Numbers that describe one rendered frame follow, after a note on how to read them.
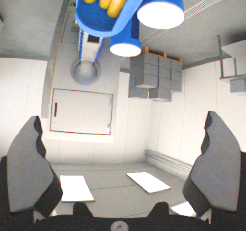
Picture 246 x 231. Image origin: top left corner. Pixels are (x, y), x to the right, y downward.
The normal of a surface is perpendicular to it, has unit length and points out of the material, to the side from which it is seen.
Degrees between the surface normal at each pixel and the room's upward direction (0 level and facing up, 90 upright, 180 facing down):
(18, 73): 90
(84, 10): 90
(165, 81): 90
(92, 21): 90
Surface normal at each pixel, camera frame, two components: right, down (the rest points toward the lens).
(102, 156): 0.39, -0.01
